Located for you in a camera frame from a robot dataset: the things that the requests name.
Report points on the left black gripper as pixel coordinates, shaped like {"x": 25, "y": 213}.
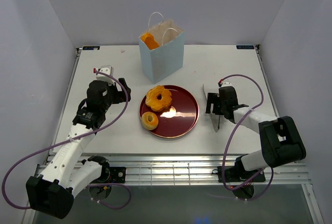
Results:
{"x": 122, "y": 96}

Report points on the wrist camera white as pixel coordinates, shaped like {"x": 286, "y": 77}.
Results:
{"x": 103, "y": 73}
{"x": 224, "y": 83}

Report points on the aluminium frame rail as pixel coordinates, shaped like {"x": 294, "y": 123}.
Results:
{"x": 192, "y": 170}

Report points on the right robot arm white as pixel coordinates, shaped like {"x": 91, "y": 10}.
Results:
{"x": 280, "y": 141}

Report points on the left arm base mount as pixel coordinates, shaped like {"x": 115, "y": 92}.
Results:
{"x": 111, "y": 175}

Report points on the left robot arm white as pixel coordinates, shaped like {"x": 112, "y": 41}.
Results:
{"x": 53, "y": 191}

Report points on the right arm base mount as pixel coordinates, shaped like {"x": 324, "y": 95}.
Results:
{"x": 232, "y": 175}

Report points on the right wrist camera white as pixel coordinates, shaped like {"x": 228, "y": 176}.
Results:
{"x": 224, "y": 83}

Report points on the orange ring donut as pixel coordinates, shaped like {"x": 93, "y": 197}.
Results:
{"x": 158, "y": 98}

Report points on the blue label left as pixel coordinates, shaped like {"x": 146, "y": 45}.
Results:
{"x": 91, "y": 48}

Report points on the metal tongs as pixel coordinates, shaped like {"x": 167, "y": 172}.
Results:
{"x": 215, "y": 119}

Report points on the dark red round plate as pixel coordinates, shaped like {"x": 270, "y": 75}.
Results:
{"x": 179, "y": 118}

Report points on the light blue paper bag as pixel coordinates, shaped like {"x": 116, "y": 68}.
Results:
{"x": 159, "y": 63}

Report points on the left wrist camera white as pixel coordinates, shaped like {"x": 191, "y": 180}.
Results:
{"x": 103, "y": 73}

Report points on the pale ring bagel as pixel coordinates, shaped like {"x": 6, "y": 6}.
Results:
{"x": 149, "y": 120}

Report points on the long orange bread strip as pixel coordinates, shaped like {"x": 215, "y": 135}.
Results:
{"x": 149, "y": 41}

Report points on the blue label right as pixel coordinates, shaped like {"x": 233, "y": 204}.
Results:
{"x": 245, "y": 47}

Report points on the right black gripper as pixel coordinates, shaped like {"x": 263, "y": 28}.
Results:
{"x": 212, "y": 98}

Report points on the blue label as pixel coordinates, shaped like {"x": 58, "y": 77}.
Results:
{"x": 245, "y": 47}
{"x": 91, "y": 48}

